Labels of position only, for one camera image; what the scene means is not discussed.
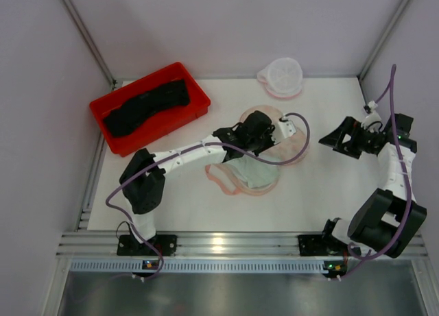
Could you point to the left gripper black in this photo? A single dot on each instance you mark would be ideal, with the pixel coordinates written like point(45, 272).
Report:
point(262, 142)

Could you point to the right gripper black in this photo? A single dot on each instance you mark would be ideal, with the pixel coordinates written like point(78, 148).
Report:
point(352, 138)

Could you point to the floral pink laundry bag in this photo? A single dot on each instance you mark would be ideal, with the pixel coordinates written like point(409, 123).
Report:
point(230, 185)

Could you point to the pale green bra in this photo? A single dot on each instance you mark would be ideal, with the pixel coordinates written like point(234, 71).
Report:
point(253, 173)

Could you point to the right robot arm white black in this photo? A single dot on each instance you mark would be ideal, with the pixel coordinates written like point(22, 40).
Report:
point(390, 217)

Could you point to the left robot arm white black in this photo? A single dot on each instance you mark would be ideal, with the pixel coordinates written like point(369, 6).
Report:
point(143, 180)

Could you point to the white mesh laundry bag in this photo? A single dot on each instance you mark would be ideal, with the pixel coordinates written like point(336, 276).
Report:
point(282, 78)

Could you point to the black bra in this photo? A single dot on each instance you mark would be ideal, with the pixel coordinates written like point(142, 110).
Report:
point(134, 112)

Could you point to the red plastic bin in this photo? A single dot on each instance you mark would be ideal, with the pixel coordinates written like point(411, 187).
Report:
point(160, 124)

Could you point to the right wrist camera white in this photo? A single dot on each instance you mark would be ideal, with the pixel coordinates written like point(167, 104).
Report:
point(372, 117)

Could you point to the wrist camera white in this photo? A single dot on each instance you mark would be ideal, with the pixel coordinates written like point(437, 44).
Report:
point(283, 129)
point(372, 117)

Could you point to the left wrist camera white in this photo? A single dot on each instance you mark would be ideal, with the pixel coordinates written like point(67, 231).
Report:
point(283, 129)

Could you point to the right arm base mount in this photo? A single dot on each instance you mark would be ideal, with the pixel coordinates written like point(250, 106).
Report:
point(319, 245)

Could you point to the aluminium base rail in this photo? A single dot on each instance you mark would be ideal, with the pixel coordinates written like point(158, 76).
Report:
point(190, 244)

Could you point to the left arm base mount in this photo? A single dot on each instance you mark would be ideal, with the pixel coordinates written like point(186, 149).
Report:
point(128, 245)

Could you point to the slotted cable duct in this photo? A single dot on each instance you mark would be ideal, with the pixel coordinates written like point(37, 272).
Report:
point(207, 266)

